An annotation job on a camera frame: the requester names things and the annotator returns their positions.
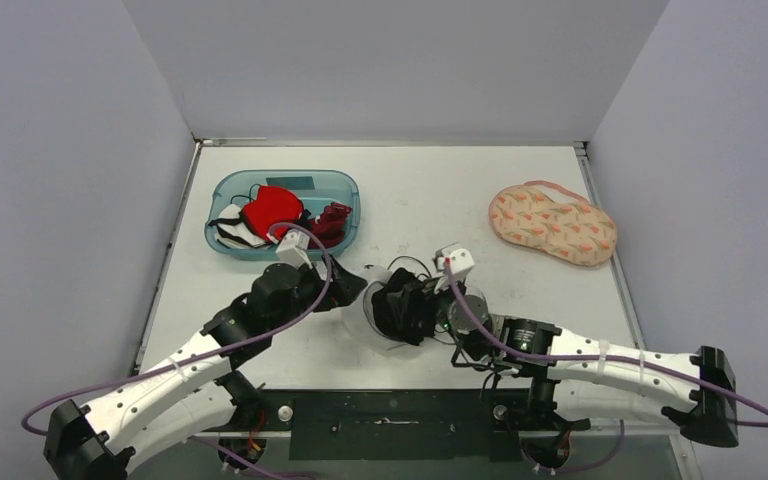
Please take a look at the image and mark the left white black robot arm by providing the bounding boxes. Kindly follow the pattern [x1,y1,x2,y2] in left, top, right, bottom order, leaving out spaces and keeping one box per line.
[43,260,368,479]

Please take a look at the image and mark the white black bra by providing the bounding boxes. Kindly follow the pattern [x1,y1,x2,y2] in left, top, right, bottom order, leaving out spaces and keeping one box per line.
[207,204,267,250]

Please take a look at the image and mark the peach floral padded bra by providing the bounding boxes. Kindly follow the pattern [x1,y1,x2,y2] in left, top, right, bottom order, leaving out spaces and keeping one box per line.
[488,180,618,268]

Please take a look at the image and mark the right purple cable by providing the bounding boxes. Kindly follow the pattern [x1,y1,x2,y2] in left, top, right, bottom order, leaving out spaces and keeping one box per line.
[443,261,768,429]

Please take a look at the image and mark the dark red lace bra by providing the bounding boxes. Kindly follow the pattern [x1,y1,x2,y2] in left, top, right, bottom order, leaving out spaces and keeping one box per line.
[289,202,352,248]

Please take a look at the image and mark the teal plastic bin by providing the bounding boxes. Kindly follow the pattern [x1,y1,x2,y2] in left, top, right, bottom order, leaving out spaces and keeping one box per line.
[204,170,361,261]

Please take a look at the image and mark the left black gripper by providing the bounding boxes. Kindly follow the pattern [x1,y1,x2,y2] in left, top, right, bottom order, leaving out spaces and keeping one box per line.
[270,254,366,334]

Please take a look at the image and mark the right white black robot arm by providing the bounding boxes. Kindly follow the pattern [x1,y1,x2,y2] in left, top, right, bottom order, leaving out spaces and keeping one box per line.
[433,277,739,448]

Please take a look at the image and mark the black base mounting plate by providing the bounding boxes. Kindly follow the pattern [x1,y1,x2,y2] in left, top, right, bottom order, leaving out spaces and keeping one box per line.
[191,388,591,463]

